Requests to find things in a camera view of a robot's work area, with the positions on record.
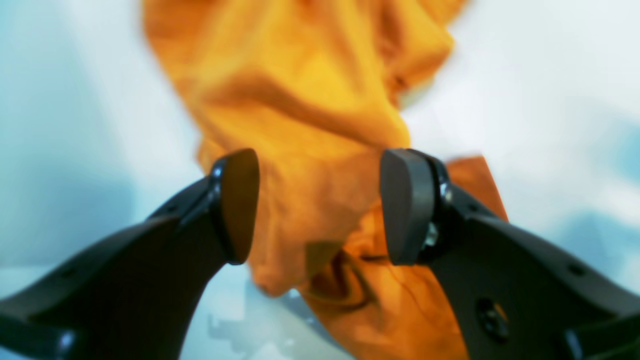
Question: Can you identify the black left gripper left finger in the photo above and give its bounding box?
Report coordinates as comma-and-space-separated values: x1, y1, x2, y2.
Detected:
0, 148, 260, 360

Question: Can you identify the orange t-shirt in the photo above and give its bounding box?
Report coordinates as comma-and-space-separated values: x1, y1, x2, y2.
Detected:
142, 0, 510, 360

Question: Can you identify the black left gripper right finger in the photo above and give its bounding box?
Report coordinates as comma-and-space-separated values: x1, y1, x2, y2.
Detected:
380, 148, 640, 360

